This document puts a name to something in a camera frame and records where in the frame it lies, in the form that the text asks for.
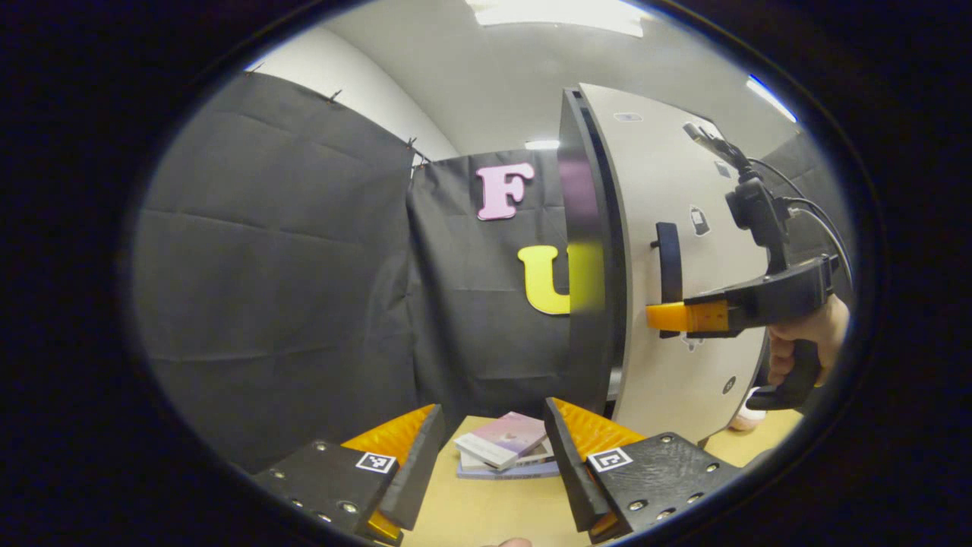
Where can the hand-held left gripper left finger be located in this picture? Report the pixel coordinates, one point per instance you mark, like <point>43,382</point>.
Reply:
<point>421,471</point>

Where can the blue-grey book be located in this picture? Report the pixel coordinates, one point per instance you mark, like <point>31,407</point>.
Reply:
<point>524,471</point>

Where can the pink cover book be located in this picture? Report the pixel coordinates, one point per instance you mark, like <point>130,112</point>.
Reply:
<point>501,441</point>

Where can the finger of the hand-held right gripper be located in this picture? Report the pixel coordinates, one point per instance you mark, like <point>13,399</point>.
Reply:
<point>706,317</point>

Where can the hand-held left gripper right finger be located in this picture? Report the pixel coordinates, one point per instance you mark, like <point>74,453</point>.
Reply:
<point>568,471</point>

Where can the black backdrop cloth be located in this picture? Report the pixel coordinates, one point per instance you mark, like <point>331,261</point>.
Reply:
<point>288,289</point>

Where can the ceiling light panel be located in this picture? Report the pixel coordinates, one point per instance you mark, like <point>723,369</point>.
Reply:
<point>771,99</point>
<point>554,14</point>
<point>542,144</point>

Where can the beige cabinet door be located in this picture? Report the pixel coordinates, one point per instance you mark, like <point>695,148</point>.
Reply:
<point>661,167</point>

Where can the pale pink plush toy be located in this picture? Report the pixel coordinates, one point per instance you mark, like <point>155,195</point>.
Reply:
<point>748,414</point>

